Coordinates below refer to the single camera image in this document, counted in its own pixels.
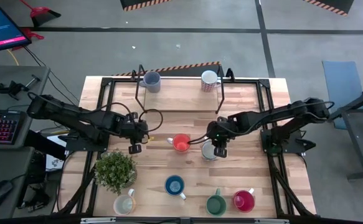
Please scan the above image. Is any white mug blue flower print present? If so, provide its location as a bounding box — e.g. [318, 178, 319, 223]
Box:
[201, 141, 219, 162]

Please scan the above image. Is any grey-blue mug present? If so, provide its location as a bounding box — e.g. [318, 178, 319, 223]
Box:
[139, 70, 162, 93]

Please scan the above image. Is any red white patterned mug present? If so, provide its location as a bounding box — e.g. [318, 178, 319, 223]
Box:
[200, 70, 222, 93]

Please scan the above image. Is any blue mug white handle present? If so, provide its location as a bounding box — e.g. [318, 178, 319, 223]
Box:
[164, 174, 187, 201]

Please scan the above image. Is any green mug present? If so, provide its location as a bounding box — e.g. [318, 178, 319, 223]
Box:
[205, 188, 227, 217]

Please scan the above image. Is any red mug white handle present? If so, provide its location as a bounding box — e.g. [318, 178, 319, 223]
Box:
[232, 187, 256, 213]

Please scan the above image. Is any cream mug orange rim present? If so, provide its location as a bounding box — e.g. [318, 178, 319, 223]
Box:
[113, 188, 136, 216]

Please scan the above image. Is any green potted plant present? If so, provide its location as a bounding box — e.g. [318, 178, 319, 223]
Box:
[93, 148, 138, 196]

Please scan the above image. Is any wooden shelf board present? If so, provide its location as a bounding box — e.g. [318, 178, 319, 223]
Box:
[144, 78, 219, 112]

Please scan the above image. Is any long hazard-striped ramp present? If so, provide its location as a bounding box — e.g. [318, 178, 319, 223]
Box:
[110, 60, 222, 78]

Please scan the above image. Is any white printed paper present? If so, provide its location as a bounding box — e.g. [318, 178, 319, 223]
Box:
[45, 153, 65, 171]

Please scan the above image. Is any black hazard-striped ramp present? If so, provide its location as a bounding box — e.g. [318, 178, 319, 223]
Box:
[120, 0, 172, 12]
[302, 0, 356, 17]

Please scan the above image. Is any black clamp tool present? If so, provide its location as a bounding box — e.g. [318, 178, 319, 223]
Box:
[0, 73, 42, 101]

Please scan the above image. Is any blue chair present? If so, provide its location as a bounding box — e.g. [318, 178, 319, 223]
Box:
[321, 60, 363, 130]

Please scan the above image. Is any dark mouse desk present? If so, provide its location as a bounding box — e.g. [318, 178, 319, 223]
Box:
[0, 146, 35, 220]

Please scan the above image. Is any red stand base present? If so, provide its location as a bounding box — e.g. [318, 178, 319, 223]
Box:
[11, 27, 45, 51]

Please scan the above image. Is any grey side desk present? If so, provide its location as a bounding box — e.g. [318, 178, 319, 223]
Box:
[0, 65, 51, 149]

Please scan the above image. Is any red dustpan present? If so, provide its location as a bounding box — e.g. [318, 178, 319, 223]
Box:
[19, 0, 62, 27]

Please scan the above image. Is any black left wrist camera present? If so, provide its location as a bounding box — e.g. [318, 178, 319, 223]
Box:
[128, 143, 143, 155]

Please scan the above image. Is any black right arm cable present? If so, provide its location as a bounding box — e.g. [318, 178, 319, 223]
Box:
[187, 135, 209, 146]

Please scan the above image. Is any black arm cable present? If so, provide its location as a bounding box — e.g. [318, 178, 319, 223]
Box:
[187, 135, 209, 146]
[138, 108, 164, 134]

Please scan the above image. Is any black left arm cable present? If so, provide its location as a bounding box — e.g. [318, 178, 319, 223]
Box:
[138, 108, 164, 134]

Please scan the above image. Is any black metal shelf frame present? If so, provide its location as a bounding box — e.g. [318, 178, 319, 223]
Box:
[130, 64, 149, 114]
[215, 63, 235, 114]

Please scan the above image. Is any orange mug white handle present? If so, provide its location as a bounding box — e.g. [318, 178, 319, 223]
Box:
[167, 133, 192, 153]

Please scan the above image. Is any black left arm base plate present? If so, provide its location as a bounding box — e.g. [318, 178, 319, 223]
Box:
[64, 132, 111, 153]

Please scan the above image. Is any black aluminium table frame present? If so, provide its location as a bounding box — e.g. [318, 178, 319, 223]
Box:
[55, 76, 318, 218]

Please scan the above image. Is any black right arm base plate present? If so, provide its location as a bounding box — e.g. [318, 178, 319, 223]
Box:
[260, 126, 318, 155]

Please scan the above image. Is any yellow floor cable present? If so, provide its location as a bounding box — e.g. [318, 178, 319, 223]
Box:
[6, 49, 20, 67]

